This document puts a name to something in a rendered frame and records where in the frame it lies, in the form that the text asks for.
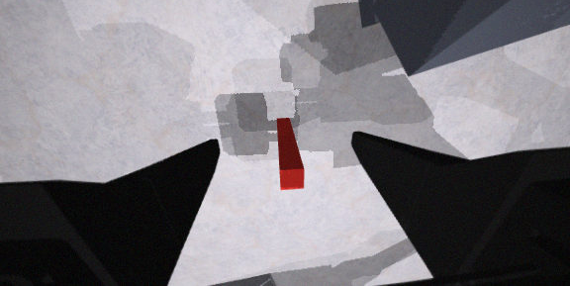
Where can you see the red rectangular block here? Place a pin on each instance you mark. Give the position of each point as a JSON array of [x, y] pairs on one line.
[[291, 167]]

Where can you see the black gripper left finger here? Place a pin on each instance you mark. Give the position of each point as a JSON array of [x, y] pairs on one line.
[[131, 230]]

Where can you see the blue-grey sloped panel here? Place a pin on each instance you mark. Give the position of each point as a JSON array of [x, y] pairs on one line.
[[426, 34]]

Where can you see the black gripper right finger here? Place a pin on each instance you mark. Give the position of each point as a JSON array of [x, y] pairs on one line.
[[448, 206]]

